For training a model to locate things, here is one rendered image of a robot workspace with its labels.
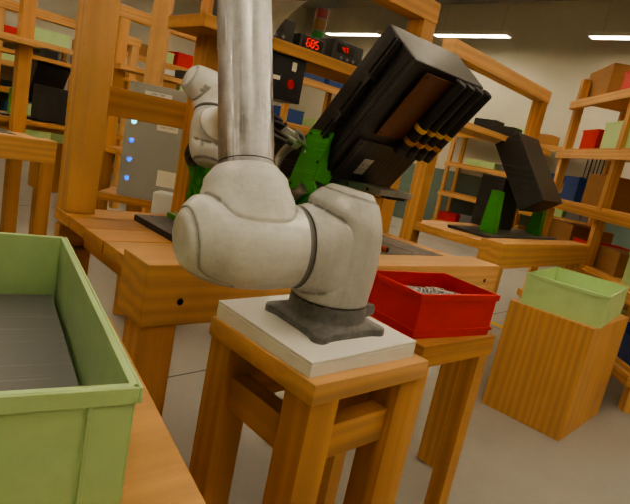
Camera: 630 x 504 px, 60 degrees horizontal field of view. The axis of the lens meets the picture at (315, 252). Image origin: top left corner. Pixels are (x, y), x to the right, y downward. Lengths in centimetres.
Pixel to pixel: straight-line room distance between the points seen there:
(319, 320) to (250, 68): 47
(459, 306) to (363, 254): 55
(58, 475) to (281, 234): 49
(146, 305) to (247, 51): 60
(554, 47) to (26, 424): 1118
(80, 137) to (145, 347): 73
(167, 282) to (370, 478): 61
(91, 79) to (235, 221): 99
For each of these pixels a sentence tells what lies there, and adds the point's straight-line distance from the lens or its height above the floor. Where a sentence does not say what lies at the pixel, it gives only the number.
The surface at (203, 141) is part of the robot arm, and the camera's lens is 151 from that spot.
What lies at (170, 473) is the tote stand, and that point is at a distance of 76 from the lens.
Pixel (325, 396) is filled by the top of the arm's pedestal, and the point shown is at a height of 83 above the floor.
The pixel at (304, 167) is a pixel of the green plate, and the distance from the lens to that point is 179.
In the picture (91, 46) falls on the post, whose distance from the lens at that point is 178.
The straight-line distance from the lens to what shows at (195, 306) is 133.
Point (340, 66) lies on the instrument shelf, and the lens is 211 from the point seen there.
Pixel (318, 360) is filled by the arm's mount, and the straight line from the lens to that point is 92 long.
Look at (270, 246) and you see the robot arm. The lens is 89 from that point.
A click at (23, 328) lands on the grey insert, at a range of 100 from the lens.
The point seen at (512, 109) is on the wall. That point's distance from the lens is 1145.
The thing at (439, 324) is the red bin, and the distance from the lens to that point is 146.
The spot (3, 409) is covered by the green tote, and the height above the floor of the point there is 95.
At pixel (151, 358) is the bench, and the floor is 67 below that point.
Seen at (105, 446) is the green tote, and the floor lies 90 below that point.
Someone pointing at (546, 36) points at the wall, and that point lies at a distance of 1157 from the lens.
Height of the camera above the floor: 122
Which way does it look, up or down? 11 degrees down
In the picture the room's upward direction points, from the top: 12 degrees clockwise
